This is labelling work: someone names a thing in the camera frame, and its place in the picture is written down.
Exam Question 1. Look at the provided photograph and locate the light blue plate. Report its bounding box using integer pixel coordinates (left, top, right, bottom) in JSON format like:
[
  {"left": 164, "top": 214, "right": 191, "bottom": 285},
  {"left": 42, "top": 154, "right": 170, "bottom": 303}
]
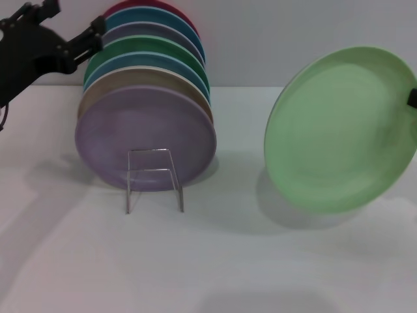
[{"left": 82, "top": 51, "right": 211, "bottom": 106}]

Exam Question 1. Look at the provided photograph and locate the purple plate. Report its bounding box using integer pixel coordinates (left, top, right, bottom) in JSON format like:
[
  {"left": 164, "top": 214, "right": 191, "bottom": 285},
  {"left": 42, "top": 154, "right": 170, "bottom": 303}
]
[{"left": 74, "top": 85, "right": 218, "bottom": 192}]

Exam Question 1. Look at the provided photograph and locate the beige plate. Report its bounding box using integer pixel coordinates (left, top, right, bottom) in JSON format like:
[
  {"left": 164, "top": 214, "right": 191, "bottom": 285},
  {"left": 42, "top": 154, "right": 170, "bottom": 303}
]
[{"left": 77, "top": 65, "right": 214, "bottom": 125}]

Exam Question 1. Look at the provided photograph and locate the maroon plate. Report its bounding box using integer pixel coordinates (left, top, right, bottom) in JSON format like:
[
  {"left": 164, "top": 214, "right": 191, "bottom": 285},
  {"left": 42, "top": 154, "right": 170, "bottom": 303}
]
[{"left": 102, "top": 0, "right": 201, "bottom": 37}]

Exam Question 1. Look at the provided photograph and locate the dark green plate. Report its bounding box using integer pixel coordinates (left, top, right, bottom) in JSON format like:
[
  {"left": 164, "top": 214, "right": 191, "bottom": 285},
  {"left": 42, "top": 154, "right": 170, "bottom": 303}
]
[{"left": 83, "top": 35, "right": 210, "bottom": 89}]

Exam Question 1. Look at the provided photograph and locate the light green plate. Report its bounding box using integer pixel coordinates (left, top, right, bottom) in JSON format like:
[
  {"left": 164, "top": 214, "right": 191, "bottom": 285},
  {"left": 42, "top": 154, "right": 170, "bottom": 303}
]
[{"left": 263, "top": 45, "right": 417, "bottom": 216}]

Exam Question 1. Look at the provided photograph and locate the grey lavender plate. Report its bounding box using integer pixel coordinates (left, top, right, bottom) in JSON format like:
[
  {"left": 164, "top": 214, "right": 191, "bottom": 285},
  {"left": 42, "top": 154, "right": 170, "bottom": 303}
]
[{"left": 97, "top": 21, "right": 207, "bottom": 68}]

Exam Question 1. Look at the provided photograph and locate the metal wire plate rack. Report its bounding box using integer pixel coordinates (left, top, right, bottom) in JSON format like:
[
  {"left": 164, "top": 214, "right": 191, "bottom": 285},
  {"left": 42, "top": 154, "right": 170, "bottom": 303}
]
[{"left": 125, "top": 148, "right": 185, "bottom": 215}]

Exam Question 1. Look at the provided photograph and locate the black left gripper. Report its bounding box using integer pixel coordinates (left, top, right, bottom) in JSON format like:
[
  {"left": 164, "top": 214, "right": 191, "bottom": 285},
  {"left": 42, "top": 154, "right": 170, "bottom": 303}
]
[{"left": 0, "top": 0, "right": 108, "bottom": 109}]

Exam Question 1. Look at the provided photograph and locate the teal plate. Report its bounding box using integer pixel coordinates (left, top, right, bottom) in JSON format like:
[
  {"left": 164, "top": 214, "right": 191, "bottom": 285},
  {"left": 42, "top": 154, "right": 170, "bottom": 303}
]
[{"left": 103, "top": 6, "right": 205, "bottom": 60}]

